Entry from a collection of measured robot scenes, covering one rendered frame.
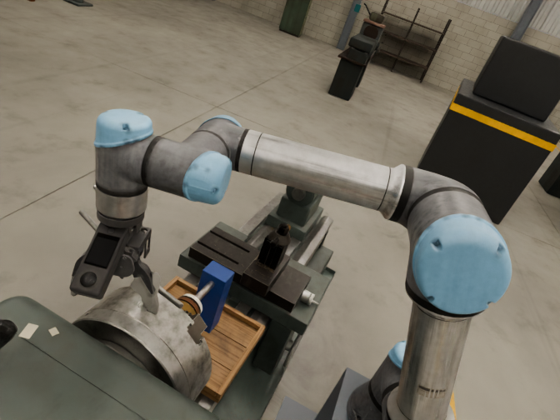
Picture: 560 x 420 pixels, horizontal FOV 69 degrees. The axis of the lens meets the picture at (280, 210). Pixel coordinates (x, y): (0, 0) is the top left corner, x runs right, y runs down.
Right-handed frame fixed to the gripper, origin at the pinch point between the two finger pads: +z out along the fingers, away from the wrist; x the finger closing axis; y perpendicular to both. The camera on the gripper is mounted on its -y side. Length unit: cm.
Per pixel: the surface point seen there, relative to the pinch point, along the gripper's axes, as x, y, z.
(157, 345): -8.0, 2.7, 10.5
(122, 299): 2.7, 11.8, 9.9
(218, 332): -18, 40, 45
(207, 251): -6, 67, 35
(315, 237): -51, 114, 49
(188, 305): -9.3, 25.0, 20.9
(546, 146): -317, 401, 45
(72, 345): 5.2, -4.3, 6.5
